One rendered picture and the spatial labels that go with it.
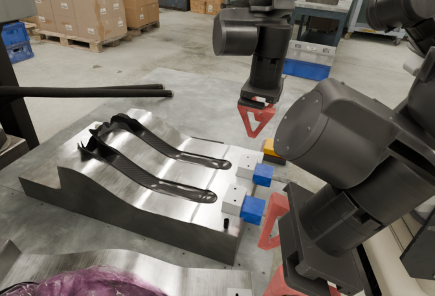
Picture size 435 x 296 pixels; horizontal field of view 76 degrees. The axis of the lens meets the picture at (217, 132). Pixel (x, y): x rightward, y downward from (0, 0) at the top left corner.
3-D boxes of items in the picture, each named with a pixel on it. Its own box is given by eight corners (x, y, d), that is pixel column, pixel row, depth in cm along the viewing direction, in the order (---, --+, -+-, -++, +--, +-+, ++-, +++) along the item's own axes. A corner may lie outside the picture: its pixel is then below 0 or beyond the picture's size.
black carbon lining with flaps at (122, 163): (233, 167, 67) (237, 135, 61) (211, 217, 54) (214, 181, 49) (109, 135, 75) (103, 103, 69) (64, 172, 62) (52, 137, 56)
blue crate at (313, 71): (329, 73, 380) (334, 57, 368) (325, 83, 348) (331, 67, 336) (285, 64, 400) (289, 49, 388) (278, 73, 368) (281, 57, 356)
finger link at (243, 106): (232, 138, 53) (237, 94, 48) (241, 121, 58) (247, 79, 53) (267, 148, 51) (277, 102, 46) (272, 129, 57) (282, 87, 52)
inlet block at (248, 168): (295, 185, 64) (300, 167, 61) (293, 200, 60) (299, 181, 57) (240, 171, 67) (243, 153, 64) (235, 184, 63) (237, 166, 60)
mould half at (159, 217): (258, 179, 74) (267, 137, 67) (233, 266, 53) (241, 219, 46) (99, 137, 85) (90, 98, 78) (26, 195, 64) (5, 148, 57)
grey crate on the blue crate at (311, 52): (334, 58, 369) (337, 46, 360) (331, 67, 337) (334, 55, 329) (289, 50, 388) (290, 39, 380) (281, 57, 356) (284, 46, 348)
